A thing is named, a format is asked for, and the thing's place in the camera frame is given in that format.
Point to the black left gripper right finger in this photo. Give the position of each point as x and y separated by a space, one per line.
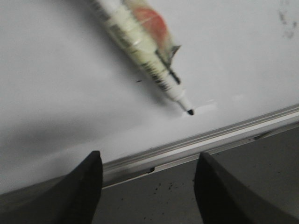
223 199

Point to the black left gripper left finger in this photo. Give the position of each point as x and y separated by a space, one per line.
73 200

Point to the white whiteboard marker with tape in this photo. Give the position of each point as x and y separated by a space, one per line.
141 32

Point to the white whiteboard with aluminium frame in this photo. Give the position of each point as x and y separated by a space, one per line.
66 88

